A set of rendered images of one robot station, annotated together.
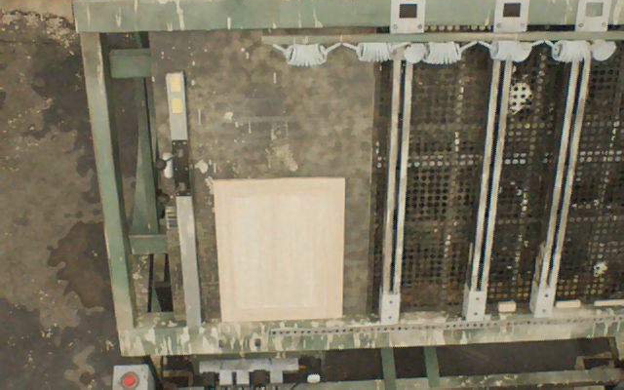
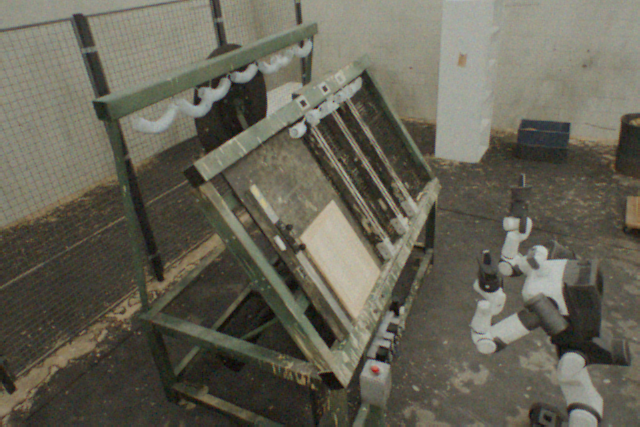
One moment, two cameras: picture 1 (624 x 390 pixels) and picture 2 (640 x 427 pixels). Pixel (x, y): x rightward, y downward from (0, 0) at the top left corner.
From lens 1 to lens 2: 2.13 m
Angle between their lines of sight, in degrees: 49
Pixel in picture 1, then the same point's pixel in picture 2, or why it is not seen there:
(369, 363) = not seen: hidden behind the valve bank
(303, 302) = (367, 276)
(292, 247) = (344, 249)
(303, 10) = (276, 120)
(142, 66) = (230, 201)
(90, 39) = (209, 188)
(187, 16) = (243, 144)
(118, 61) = not seen: hidden behind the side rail
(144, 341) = (346, 364)
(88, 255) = not seen: outside the picture
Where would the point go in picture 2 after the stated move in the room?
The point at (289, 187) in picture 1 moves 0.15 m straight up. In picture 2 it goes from (322, 218) to (320, 196)
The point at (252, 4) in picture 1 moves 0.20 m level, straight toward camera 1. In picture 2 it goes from (260, 126) to (293, 129)
